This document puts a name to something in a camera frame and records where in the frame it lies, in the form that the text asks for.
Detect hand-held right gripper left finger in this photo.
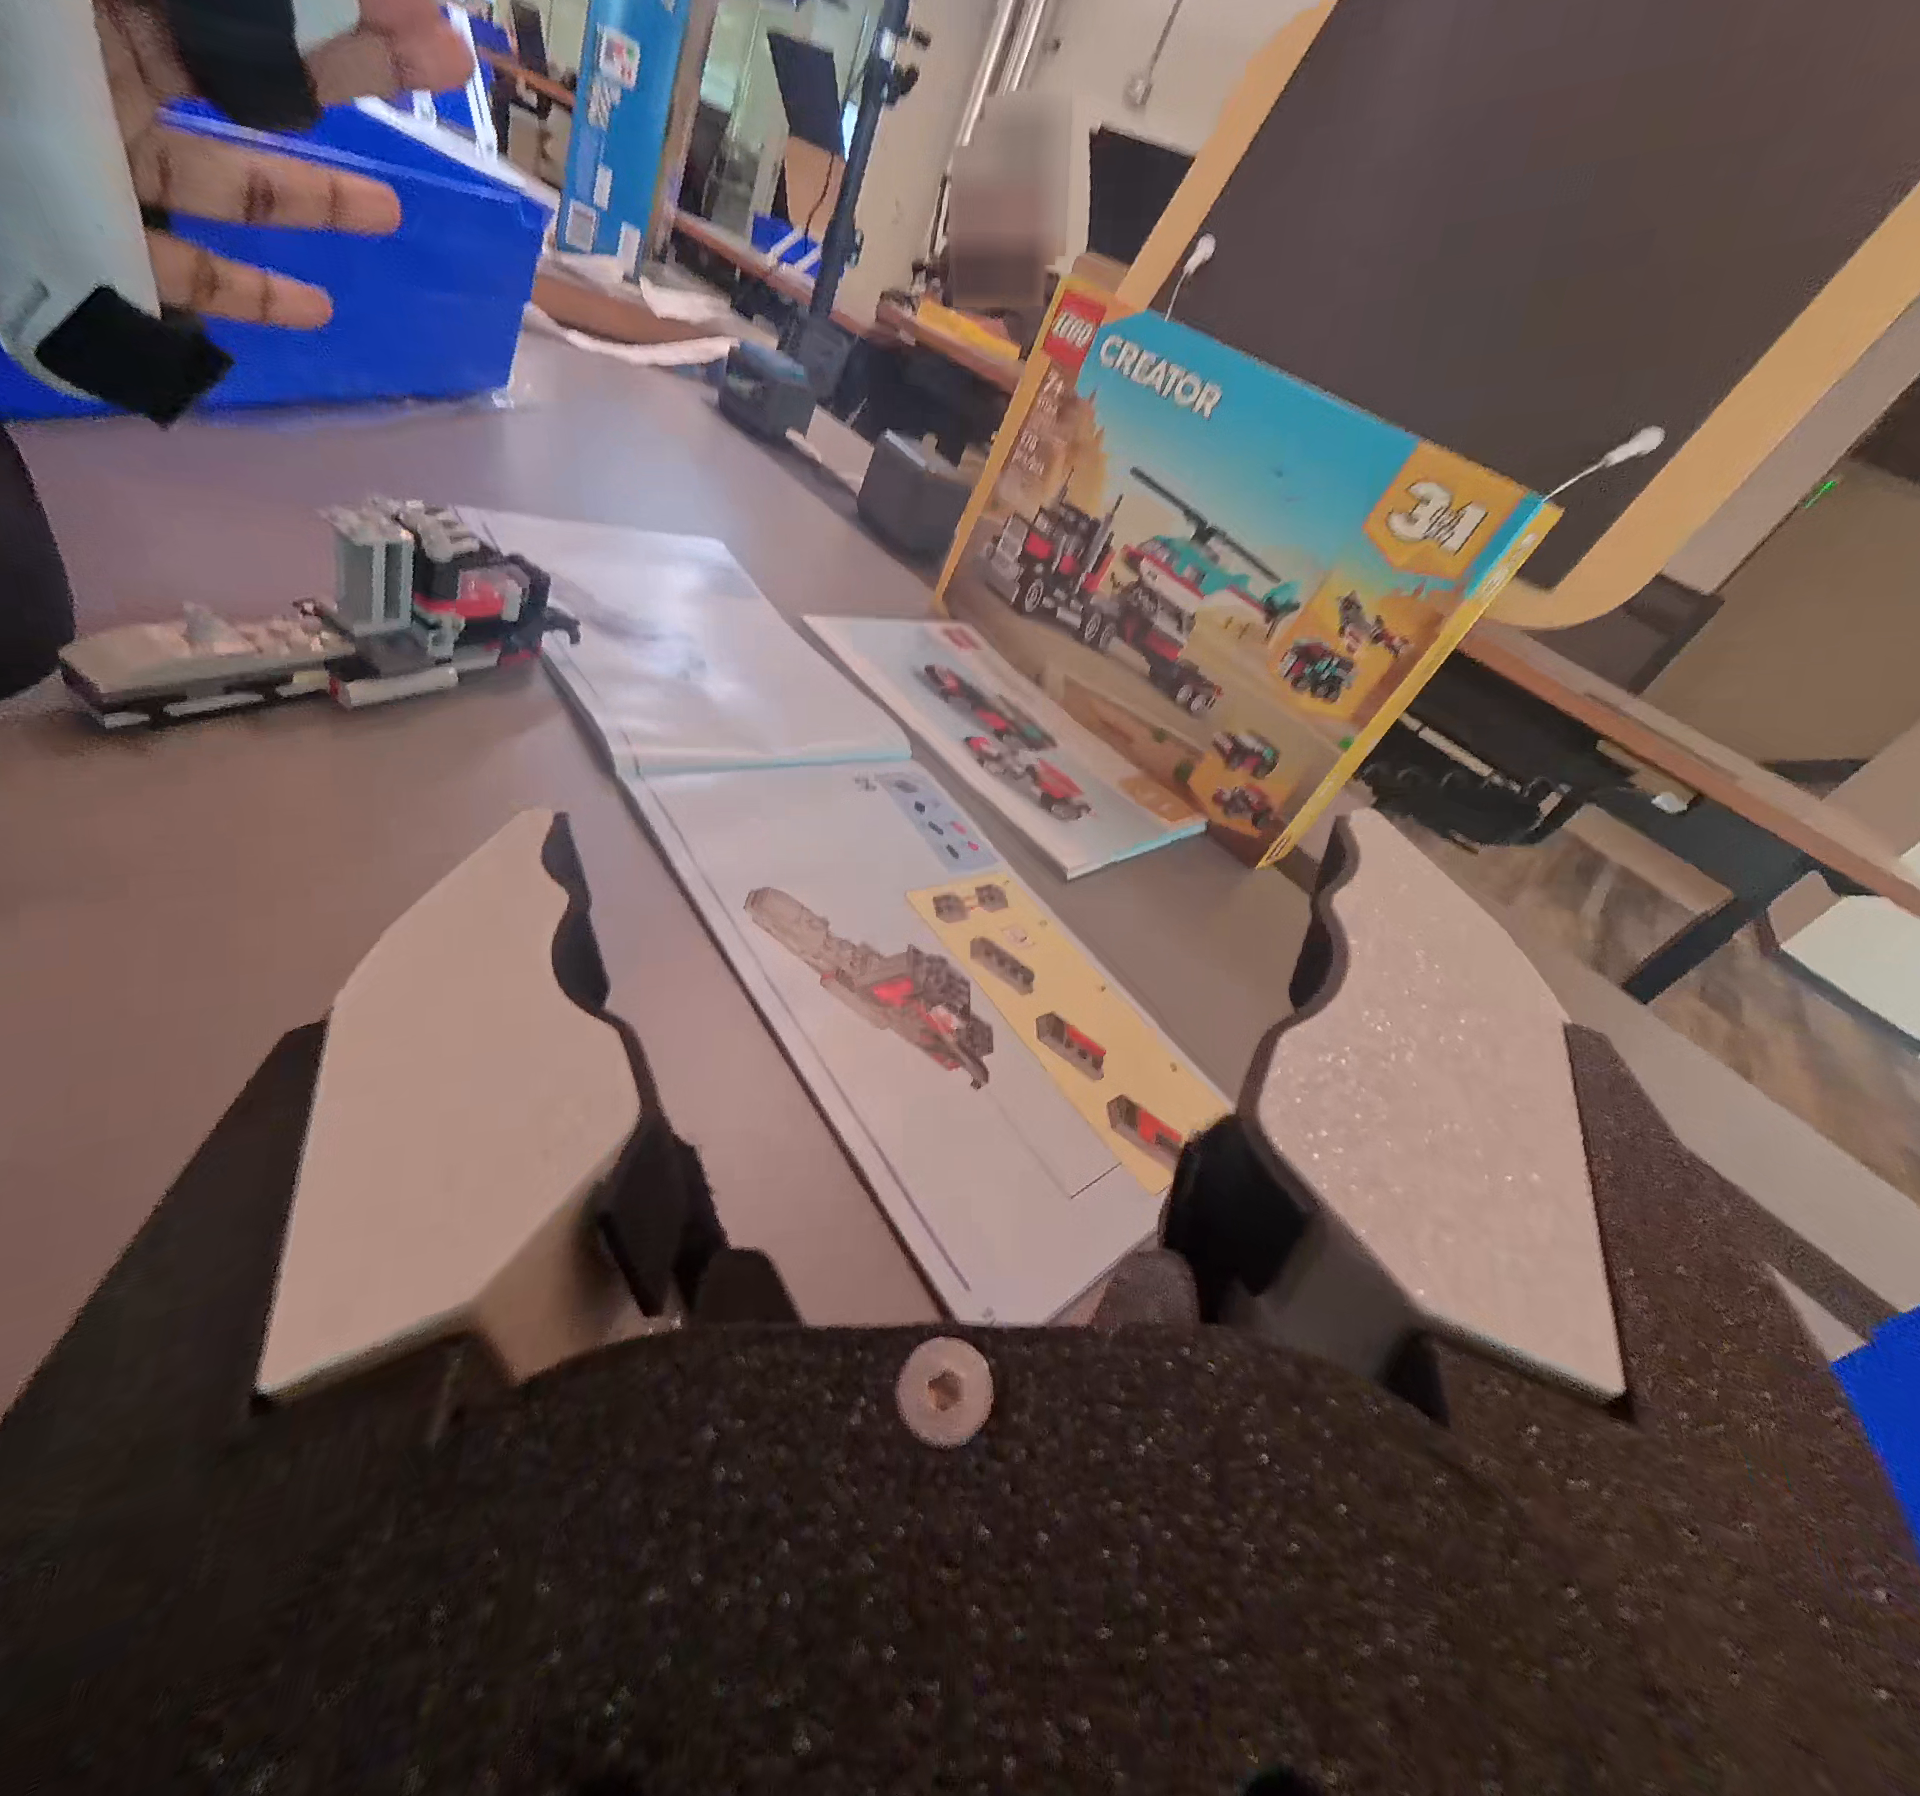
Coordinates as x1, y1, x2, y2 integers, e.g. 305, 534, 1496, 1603
256, 808, 730, 1399

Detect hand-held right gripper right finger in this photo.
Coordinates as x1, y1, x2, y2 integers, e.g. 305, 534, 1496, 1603
1162, 808, 1630, 1404

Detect grey desk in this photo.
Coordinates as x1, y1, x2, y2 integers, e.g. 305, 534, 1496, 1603
0, 325, 1900, 1406

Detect person's left hand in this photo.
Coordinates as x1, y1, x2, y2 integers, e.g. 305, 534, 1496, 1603
67, 0, 482, 331

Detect open brick instruction booklet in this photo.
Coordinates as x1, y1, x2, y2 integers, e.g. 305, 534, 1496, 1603
457, 504, 1234, 1323

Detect wooden table with black legs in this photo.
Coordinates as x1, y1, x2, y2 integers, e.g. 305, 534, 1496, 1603
1463, 624, 1920, 1006

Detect blue plastic bin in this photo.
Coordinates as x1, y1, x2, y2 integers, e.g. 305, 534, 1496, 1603
0, 98, 558, 422
1831, 1302, 1920, 1547

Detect white box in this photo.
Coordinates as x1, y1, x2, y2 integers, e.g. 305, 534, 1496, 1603
1785, 895, 1920, 1035

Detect grey black brick truck model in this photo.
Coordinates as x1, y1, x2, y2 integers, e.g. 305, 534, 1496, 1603
56, 494, 584, 736

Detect closed brick instruction booklet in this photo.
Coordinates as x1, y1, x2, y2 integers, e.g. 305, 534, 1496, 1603
804, 611, 1209, 883

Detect tall blue cardboard box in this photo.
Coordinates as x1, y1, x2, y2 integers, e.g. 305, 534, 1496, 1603
556, 0, 702, 260

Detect flat cardboard sheet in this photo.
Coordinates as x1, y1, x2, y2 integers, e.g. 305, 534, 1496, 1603
528, 258, 741, 365

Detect colourful toy brick box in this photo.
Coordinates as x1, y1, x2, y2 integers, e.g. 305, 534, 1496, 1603
938, 268, 1564, 870

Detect grey equipment box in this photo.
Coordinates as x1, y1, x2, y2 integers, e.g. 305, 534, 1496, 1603
858, 428, 982, 566

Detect small dark equipment box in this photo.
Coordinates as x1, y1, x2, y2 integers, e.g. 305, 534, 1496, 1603
717, 340, 823, 444

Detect black light stand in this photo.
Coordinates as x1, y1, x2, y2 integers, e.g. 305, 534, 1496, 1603
787, 0, 933, 394

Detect dark wood-edged partition panel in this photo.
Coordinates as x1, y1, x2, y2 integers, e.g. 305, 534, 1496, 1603
1119, 0, 1920, 632

